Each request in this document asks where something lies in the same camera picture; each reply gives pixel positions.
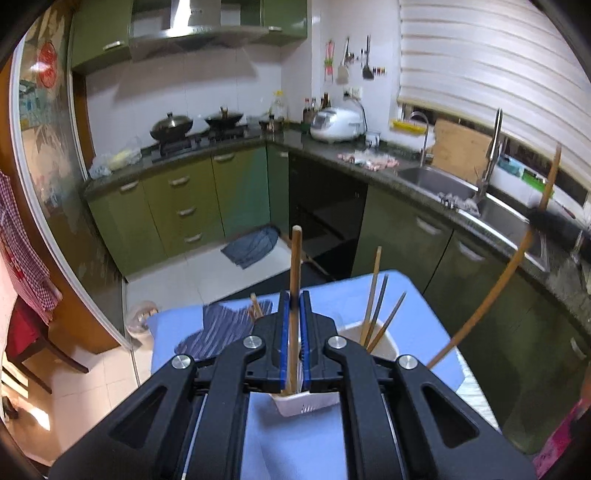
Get black gas stove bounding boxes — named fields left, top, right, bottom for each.
left=151, top=127, right=250, bottom=162

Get clear trash bin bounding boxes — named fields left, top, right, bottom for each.
left=126, top=300, right=160, bottom=335

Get blue floor rag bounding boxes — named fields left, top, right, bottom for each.
left=221, top=224, right=281, bottom=270

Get large black lidded wok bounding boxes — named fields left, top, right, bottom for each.
left=150, top=112, right=195, bottom=141

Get yellow sink rack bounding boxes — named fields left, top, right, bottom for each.
left=390, top=119, right=428, bottom=136

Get red door decoration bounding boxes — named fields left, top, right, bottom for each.
left=36, top=41, right=58, bottom=88

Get white plastic utensil holder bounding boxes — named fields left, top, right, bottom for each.
left=270, top=320, right=400, bottom=418

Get hanging white spatula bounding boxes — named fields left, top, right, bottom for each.
left=337, top=38, right=354, bottom=84

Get dark wooden chair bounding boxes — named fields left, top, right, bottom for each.
left=0, top=295, right=90, bottom=393

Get clear plastic bag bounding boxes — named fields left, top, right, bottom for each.
left=89, top=138, right=143, bottom=178

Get tall steel faucet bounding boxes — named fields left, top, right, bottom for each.
left=475, top=108, right=506, bottom=204

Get curved steel faucet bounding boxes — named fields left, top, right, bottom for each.
left=409, top=111, right=430, bottom=167

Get dark chopstick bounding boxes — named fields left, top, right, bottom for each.
left=367, top=274, right=389, bottom=347

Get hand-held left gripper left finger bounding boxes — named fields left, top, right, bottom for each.
left=48, top=291, right=293, bottom=480

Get green base cabinets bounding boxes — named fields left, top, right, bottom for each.
left=85, top=143, right=591, bottom=457

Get hanging black slotted turner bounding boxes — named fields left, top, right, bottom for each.
left=361, top=34, right=376, bottom=80

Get glass sliding door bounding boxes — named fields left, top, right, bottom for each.
left=9, top=0, right=141, bottom=388

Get wooden cutting board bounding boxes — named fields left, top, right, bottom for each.
left=431, top=119, right=495, bottom=176

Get grey dishcloth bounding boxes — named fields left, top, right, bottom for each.
left=438, top=191, right=481, bottom=213

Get food scraps on counter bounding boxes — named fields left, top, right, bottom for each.
left=336, top=150, right=400, bottom=171

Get black built-in appliance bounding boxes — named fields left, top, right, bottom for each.
left=288, top=154, right=370, bottom=282

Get striped white tablecloth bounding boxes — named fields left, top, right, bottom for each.
left=455, top=348, right=502, bottom=432

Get white rice cooker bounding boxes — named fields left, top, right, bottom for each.
left=309, top=106, right=365, bottom=143

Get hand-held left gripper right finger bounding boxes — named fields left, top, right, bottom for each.
left=299, top=291, right=539, bottom=480

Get cluster of sauce bottles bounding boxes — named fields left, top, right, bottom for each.
left=302, top=92, right=333, bottom=123

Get red checkered apron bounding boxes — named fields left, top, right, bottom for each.
left=0, top=171, right=63, bottom=324

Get green cabinet drawer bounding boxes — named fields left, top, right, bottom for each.
left=152, top=194, right=222, bottom=232
left=143, top=161, right=218, bottom=206
left=159, top=222, right=227, bottom=257

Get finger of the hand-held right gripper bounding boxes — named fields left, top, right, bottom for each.
left=529, top=207, right=591, bottom=243

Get blue star tablecloth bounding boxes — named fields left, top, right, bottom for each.
left=148, top=270, right=466, bottom=480

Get cooking oil bottle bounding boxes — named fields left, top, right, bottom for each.
left=269, top=90, right=288, bottom=123

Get white window blind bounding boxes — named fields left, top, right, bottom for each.
left=398, top=0, right=589, bottom=195

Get steel range hood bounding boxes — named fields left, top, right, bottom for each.
left=129, top=0, right=269, bottom=49

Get dark granite countertop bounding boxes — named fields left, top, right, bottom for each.
left=83, top=129, right=591, bottom=333

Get small black lidded wok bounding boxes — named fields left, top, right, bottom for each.
left=204, top=107, right=245, bottom=130

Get green wall cabinet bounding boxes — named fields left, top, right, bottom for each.
left=71, top=0, right=134, bottom=75
left=240, top=0, right=309, bottom=47

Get steel kitchen sink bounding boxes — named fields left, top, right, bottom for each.
left=397, top=166, right=550, bottom=273

